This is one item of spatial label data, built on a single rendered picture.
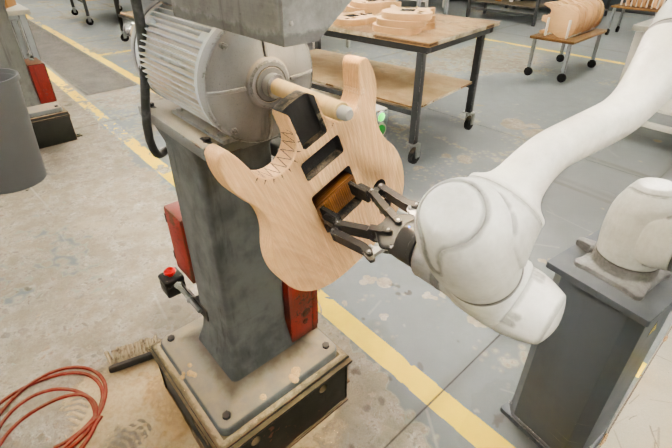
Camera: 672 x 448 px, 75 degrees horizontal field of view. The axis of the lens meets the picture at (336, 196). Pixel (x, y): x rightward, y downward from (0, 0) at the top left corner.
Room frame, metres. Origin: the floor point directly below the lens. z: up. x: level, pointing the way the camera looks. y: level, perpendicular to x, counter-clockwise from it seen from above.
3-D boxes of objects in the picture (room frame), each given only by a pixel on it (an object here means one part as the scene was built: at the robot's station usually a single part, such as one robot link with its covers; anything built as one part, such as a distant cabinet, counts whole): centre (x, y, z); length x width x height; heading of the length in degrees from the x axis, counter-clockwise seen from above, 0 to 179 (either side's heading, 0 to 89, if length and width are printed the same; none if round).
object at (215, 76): (0.99, 0.25, 1.25); 0.41 x 0.27 x 0.26; 42
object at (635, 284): (0.95, -0.78, 0.73); 0.22 x 0.18 x 0.06; 34
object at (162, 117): (1.04, 0.30, 1.11); 0.36 x 0.24 x 0.04; 42
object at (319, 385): (1.04, 0.30, 0.12); 0.61 x 0.51 x 0.25; 132
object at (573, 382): (0.94, -0.79, 0.35); 0.28 x 0.28 x 0.70; 34
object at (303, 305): (1.14, 0.18, 0.49); 0.25 x 0.12 x 0.37; 42
